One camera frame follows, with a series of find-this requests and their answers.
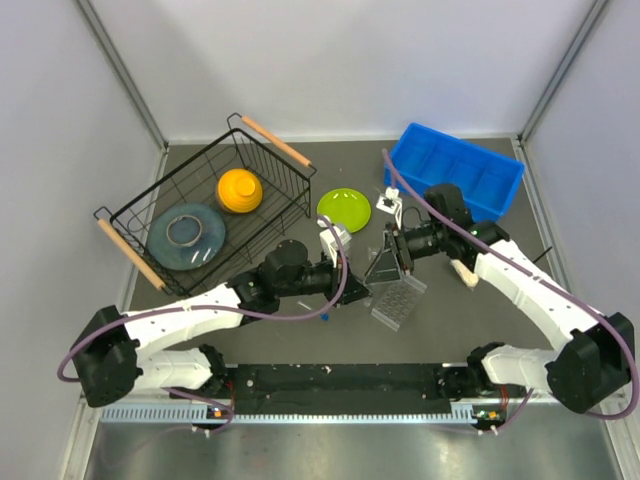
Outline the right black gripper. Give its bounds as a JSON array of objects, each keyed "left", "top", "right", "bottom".
[{"left": 364, "top": 222, "right": 447, "bottom": 286}]

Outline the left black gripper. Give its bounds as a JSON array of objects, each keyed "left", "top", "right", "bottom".
[{"left": 278, "top": 248, "right": 373, "bottom": 307}]

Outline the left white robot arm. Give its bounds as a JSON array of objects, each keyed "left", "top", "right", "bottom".
[{"left": 71, "top": 240, "right": 370, "bottom": 408}]

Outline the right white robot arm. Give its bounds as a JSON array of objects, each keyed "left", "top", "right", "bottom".
[{"left": 366, "top": 184, "right": 639, "bottom": 414}]

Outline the clear test tube rack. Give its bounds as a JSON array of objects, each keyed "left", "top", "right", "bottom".
[{"left": 371, "top": 275, "right": 427, "bottom": 331}]

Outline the blue capped test tube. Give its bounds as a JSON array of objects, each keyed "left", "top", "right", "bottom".
[{"left": 296, "top": 301, "right": 329, "bottom": 322}]

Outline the green plastic plate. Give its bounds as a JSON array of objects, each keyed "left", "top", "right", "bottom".
[{"left": 316, "top": 188, "right": 372, "bottom": 233}]

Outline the beige sponge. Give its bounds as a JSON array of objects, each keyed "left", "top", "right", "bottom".
[{"left": 450, "top": 259, "right": 479, "bottom": 290}]

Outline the blue plastic bin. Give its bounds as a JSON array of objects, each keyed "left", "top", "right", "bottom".
[{"left": 390, "top": 123, "right": 525, "bottom": 221}]

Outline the orange ribbed bowl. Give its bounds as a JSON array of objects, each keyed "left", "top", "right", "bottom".
[{"left": 216, "top": 168, "right": 263, "bottom": 214}]

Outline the blue ceramic plate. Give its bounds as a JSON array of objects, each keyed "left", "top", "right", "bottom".
[{"left": 146, "top": 203, "right": 226, "bottom": 271}]

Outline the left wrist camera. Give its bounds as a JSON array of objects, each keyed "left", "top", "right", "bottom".
[{"left": 319, "top": 222, "right": 354, "bottom": 261}]

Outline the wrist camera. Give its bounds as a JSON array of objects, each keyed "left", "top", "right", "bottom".
[
  {"left": 376, "top": 187, "right": 403, "bottom": 225},
  {"left": 319, "top": 222, "right": 354, "bottom": 261}
]

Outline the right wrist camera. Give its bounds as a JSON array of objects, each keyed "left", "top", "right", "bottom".
[{"left": 376, "top": 187, "right": 403, "bottom": 225}]

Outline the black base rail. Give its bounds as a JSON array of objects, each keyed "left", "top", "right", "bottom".
[{"left": 99, "top": 362, "right": 506, "bottom": 426}]

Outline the black wire basket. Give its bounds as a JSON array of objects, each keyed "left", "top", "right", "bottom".
[{"left": 94, "top": 113, "right": 316, "bottom": 297}]

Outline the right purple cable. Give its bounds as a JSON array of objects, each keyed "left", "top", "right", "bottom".
[{"left": 382, "top": 147, "right": 640, "bottom": 419}]

